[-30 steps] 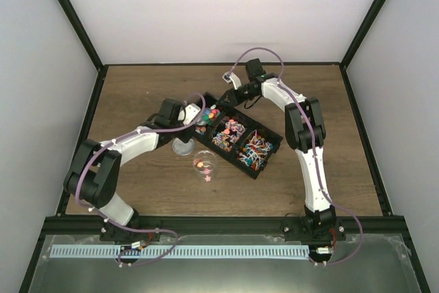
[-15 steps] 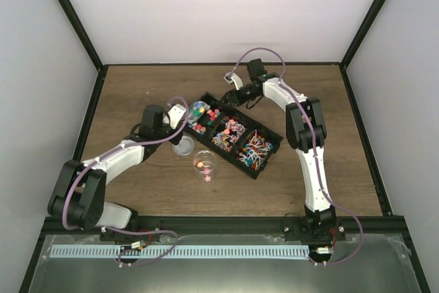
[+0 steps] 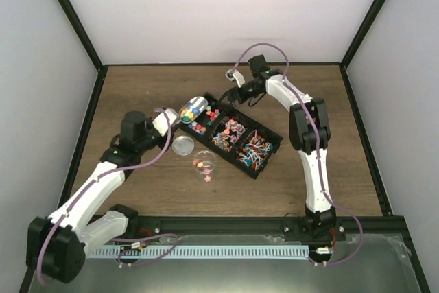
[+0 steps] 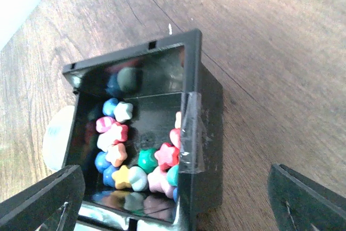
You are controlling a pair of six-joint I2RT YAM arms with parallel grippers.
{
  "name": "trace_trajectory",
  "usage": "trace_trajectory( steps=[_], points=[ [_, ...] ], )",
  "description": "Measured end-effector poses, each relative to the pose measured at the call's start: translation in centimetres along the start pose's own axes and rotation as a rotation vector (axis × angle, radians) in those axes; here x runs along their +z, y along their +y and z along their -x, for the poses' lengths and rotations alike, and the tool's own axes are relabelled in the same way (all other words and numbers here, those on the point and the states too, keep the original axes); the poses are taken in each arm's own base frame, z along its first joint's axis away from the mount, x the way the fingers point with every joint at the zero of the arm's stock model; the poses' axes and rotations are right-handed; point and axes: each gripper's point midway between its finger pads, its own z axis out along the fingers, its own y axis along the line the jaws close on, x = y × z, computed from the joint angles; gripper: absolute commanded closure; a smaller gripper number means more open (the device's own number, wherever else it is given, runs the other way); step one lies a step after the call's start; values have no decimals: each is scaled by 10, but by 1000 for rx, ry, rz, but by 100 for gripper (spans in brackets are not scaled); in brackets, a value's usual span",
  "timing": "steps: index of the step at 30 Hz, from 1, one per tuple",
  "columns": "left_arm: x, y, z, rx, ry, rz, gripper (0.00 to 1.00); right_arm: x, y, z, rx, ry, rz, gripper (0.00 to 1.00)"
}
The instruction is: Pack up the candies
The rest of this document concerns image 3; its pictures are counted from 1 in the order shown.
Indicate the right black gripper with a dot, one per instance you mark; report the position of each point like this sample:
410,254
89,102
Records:
232,97

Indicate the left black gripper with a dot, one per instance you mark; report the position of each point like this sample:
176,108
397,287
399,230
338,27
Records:
162,145

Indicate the metal candy scoop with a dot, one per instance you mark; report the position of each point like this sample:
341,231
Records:
193,109

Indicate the black three-compartment candy tray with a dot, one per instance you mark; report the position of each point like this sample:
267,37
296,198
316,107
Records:
250,125

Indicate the clear glass jar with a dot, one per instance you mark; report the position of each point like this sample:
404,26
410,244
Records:
205,166

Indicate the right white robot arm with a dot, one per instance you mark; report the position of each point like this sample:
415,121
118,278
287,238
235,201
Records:
309,134

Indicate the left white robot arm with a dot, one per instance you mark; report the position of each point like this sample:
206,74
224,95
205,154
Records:
59,244

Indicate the pile of star candies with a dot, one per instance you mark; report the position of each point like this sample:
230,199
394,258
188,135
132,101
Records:
204,120

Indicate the round metal jar lid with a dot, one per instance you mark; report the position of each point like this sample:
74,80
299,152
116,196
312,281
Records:
183,145

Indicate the pile of rainbow lollipops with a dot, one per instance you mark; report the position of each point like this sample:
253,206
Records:
227,133

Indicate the pile of white-stick lollipops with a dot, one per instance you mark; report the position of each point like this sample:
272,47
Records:
255,151

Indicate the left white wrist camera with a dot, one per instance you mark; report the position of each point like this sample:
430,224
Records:
168,118

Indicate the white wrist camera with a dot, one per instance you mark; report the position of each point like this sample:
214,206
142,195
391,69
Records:
168,118
235,76

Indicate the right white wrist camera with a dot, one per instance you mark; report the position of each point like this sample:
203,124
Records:
235,76

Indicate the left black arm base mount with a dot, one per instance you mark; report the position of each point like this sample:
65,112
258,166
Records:
145,226

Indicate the light blue slotted cable duct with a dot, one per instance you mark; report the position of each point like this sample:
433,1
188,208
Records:
288,252

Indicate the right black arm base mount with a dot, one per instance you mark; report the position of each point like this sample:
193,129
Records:
311,228

